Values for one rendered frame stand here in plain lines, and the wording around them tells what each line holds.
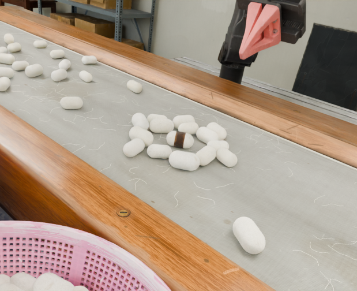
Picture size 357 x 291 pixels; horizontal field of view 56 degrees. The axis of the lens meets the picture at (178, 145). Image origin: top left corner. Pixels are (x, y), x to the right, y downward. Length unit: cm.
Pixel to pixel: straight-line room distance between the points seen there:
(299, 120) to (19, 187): 42
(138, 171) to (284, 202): 17
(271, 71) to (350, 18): 60
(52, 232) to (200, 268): 12
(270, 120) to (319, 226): 24
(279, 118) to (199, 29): 236
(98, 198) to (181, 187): 11
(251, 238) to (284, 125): 29
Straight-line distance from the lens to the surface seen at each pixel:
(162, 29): 313
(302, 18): 56
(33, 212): 38
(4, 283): 29
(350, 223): 41
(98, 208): 30
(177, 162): 40
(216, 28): 280
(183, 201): 36
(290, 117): 58
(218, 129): 49
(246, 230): 31
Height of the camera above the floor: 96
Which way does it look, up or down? 28 degrees down
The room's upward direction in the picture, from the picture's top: 9 degrees clockwise
